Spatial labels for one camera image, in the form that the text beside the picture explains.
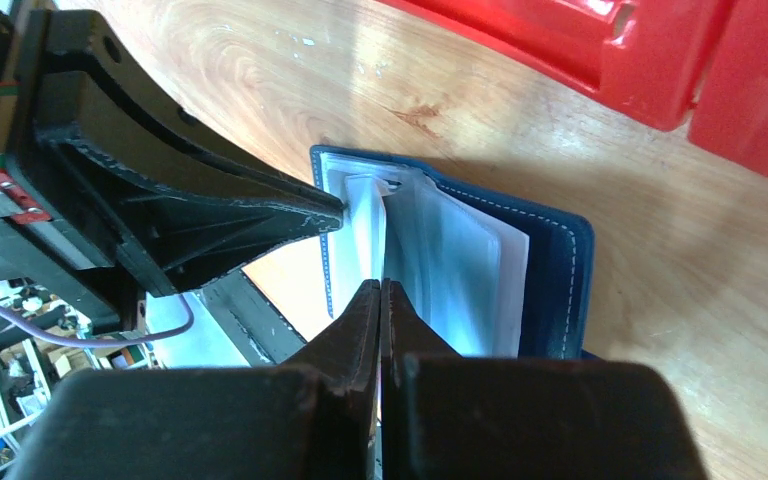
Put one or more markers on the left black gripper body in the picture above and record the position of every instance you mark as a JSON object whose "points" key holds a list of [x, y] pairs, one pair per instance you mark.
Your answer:
{"points": [[34, 244]]}

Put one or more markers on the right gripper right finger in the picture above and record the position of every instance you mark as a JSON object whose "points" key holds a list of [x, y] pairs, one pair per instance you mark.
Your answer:
{"points": [[446, 416]]}

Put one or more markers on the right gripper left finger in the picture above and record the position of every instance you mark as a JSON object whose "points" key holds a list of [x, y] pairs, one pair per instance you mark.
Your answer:
{"points": [[310, 417]]}

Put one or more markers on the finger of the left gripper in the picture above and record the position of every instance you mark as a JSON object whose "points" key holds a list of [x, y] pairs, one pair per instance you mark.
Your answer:
{"points": [[164, 243], [159, 112]]}

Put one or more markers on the blue leather card holder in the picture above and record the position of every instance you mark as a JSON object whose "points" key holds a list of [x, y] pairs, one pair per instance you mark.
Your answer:
{"points": [[492, 274]]}

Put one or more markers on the red double plastic bin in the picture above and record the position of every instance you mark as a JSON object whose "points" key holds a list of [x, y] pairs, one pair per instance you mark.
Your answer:
{"points": [[665, 64]]}

